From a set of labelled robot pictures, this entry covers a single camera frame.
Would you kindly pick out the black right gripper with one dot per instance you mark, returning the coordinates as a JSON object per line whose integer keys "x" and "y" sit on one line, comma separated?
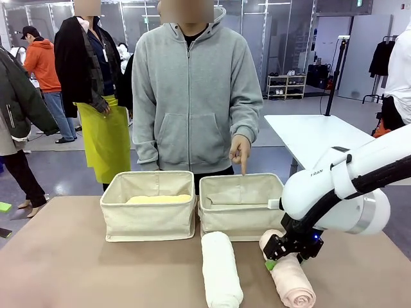
{"x": 305, "y": 244}

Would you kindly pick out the pink towel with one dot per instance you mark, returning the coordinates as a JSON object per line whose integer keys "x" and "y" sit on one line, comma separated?
{"x": 290, "y": 279}

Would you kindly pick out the yellow towel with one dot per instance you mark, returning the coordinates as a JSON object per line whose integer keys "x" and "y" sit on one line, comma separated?
{"x": 159, "y": 199}

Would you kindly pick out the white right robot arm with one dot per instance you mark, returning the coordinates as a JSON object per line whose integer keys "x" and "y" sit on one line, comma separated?
{"x": 321, "y": 192}

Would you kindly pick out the person's left forearm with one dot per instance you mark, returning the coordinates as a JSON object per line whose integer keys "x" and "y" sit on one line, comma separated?
{"x": 248, "y": 118}

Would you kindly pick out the person's right forearm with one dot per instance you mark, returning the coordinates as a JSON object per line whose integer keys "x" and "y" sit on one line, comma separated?
{"x": 146, "y": 134}

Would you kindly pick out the person's left hand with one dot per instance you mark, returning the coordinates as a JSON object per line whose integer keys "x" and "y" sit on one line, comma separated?
{"x": 241, "y": 149}

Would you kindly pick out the beige fabric basket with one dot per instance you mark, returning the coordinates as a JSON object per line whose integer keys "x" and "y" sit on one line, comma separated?
{"x": 147, "y": 218}
{"x": 237, "y": 218}

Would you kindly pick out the white rolled towel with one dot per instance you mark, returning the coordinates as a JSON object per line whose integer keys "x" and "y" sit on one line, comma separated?
{"x": 221, "y": 269}

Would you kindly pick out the white table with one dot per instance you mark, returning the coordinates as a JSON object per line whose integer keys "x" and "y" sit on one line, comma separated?
{"x": 318, "y": 134}

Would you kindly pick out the orange object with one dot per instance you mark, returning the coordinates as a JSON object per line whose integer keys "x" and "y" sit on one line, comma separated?
{"x": 381, "y": 132}

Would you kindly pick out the wooden shoe rack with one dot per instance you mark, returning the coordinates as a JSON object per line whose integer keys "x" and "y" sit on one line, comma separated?
{"x": 286, "y": 86}

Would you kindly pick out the black case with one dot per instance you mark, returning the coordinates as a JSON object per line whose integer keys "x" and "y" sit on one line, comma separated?
{"x": 318, "y": 75}

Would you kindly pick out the black tripod stand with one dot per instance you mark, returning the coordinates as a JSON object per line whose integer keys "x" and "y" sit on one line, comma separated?
{"x": 334, "y": 77}

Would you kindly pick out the person in grey hoodie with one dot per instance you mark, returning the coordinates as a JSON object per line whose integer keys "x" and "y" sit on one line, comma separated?
{"x": 192, "y": 96}

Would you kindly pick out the person in white jacket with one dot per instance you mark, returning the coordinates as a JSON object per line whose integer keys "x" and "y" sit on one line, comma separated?
{"x": 398, "y": 77}

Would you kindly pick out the clothes rack with black coat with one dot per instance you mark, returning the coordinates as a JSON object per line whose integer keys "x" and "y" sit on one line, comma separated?
{"x": 382, "y": 61}

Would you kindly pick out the person in black coat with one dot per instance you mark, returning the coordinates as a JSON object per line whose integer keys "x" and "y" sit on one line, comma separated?
{"x": 93, "y": 64}

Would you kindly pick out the flat black object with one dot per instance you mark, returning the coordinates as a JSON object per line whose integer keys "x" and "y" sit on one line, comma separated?
{"x": 4, "y": 232}

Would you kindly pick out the green sponge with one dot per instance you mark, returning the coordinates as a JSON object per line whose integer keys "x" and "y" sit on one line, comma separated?
{"x": 4, "y": 207}

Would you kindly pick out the person in dark green jacket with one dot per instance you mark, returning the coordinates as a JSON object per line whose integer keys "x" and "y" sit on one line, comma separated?
{"x": 16, "y": 112}

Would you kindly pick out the person in orange hoodie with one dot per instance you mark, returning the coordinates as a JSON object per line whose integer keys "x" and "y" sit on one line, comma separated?
{"x": 43, "y": 67}

